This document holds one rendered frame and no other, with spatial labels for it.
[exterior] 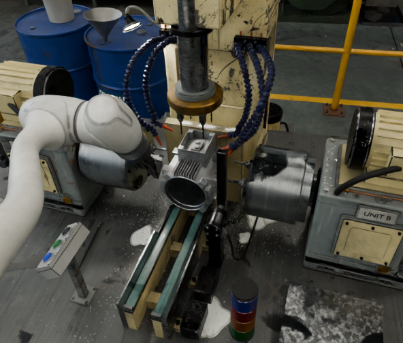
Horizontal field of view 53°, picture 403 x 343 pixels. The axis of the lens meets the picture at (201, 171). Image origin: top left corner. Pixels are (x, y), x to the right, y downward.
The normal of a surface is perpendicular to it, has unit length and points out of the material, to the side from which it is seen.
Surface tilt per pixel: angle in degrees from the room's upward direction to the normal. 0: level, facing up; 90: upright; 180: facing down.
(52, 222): 0
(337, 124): 0
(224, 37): 90
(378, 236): 90
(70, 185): 90
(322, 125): 0
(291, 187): 47
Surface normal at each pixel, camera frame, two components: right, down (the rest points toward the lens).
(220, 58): -0.30, 0.65
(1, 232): 0.72, -0.56
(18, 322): -0.04, -0.74
